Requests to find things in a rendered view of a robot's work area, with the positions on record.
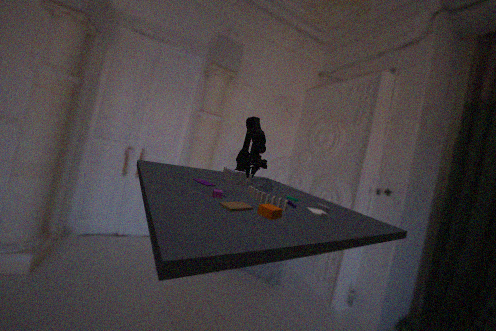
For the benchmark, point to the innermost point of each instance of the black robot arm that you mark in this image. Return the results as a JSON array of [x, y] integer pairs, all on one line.
[[258, 138]]

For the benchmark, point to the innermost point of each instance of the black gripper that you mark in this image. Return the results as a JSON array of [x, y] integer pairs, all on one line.
[[247, 164]]

